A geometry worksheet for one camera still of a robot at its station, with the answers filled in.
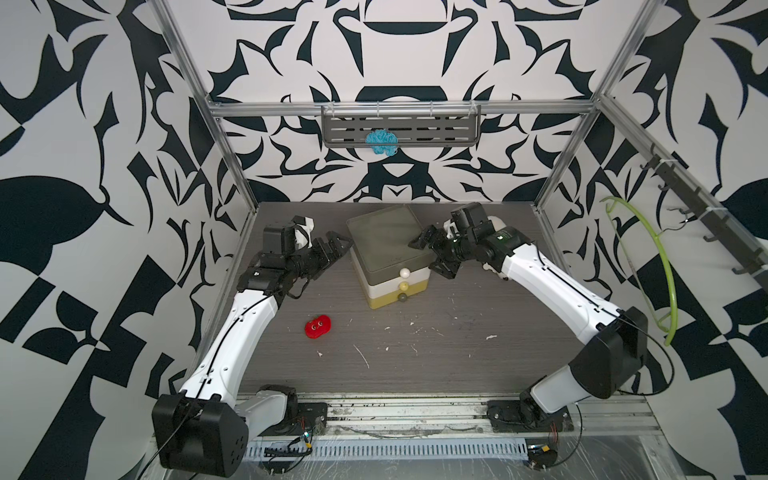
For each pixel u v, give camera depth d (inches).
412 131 36.9
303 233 24.6
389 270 30.1
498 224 40.6
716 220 23.3
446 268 28.1
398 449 25.5
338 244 26.9
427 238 28.0
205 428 14.9
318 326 34.1
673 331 25.4
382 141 35.9
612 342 16.3
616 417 30.1
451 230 28.6
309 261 25.8
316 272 26.8
